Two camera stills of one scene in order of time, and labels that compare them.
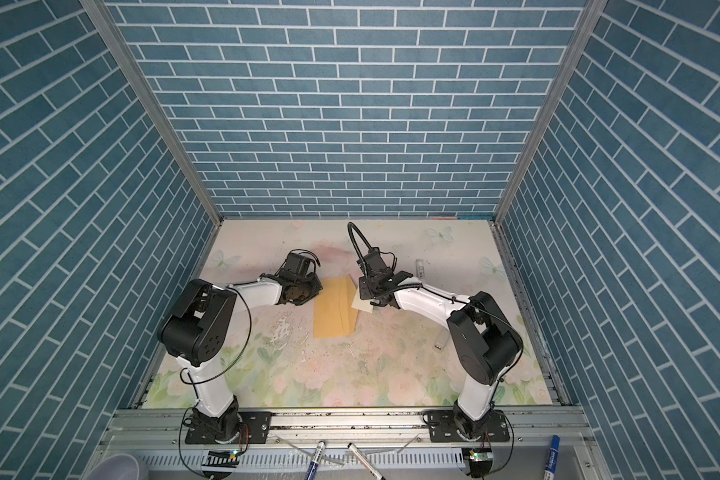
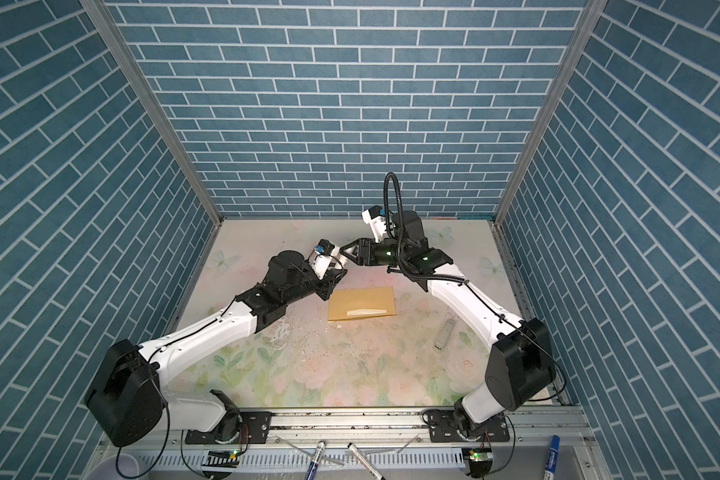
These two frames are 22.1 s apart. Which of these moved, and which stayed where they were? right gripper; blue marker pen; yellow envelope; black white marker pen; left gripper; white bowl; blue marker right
Moved: left gripper; yellow envelope; right gripper
Stayed: white bowl; blue marker right; black white marker pen; blue marker pen
